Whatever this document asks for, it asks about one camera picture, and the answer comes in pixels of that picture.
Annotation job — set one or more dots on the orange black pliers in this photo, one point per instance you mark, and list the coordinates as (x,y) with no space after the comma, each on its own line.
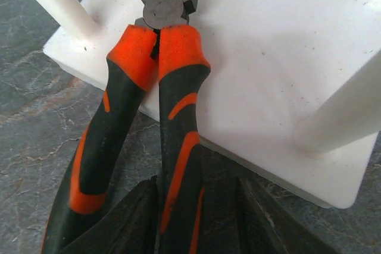
(146,58)

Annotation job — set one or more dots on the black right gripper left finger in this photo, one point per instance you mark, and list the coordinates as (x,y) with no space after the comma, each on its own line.
(130,227)

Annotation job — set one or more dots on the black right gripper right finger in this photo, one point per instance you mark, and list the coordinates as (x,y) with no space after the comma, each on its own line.
(265,227)

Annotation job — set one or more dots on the white peg base plate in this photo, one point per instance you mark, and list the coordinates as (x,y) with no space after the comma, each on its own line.
(275,62)

